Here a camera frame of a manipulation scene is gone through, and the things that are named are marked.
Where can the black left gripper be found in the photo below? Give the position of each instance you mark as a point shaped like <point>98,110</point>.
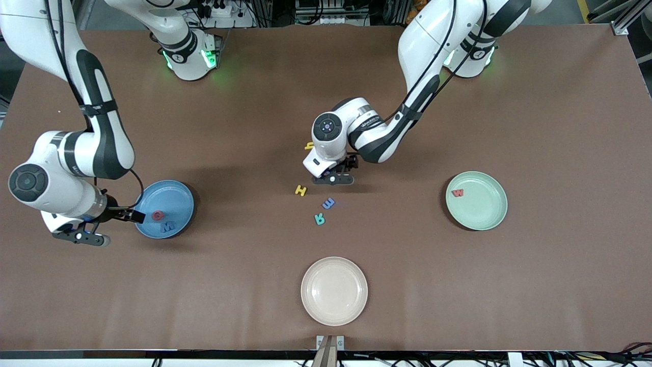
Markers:
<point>351,161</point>

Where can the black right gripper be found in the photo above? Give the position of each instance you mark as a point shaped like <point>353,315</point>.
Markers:
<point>118,214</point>

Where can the red foam letter Q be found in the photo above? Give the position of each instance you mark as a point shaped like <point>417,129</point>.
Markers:
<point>158,215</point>

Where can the blue foam letter M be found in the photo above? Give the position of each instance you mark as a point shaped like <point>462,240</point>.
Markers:
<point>168,226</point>

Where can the blue foam letter E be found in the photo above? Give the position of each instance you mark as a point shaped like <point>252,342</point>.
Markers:
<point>328,204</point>

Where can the yellow foam capital H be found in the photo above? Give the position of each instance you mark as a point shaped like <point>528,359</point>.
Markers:
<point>301,190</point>

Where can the red foam lowercase w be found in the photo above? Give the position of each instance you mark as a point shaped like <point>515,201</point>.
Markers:
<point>458,193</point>

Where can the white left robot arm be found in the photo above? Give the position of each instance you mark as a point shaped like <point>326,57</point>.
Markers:
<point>423,46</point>

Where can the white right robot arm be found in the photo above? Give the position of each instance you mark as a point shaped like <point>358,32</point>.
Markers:
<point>56,196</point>

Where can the blue plate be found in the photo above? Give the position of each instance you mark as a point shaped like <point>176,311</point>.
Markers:
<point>173,196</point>

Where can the cream plate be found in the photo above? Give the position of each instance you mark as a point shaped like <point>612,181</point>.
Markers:
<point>334,291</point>

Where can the green plate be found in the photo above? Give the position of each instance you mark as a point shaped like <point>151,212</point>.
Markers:
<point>481,204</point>

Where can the teal foam letter R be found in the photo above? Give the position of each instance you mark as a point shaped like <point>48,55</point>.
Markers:
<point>320,219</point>

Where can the white power strip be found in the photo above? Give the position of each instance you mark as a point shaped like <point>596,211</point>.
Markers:
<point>336,19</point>
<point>226,12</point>

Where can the orange items pile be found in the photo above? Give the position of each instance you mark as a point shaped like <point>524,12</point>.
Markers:
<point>411,12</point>

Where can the brown table cover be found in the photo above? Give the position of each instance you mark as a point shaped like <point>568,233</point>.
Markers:
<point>560,280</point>

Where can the black table edge rail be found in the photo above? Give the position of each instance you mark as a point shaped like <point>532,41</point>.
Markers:
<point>102,354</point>

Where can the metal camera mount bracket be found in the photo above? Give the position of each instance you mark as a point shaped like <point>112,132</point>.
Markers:
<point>330,346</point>

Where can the aluminium frame post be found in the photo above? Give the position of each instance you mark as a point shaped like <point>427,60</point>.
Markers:
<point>629,15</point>

